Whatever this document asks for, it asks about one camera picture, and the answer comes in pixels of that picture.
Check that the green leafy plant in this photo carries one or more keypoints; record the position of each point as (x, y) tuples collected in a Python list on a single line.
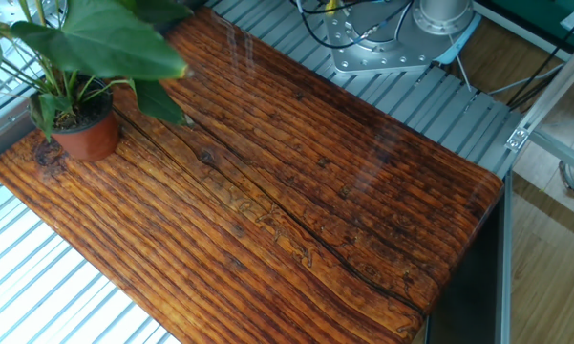
[(105, 43)]

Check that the yellow connector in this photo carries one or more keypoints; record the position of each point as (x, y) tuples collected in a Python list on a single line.
[(332, 5)]

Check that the silver robot mounting plate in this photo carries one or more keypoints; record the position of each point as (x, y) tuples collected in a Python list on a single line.
[(363, 55)]

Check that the aluminium profile frame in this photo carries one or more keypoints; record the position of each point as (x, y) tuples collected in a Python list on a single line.
[(554, 81)]

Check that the wood grain board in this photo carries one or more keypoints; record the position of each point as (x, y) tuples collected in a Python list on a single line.
[(315, 215)]

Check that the terracotta plant pot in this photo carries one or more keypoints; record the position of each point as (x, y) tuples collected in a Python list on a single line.
[(93, 141)]

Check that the green board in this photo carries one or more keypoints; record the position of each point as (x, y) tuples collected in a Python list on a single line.
[(530, 12)]

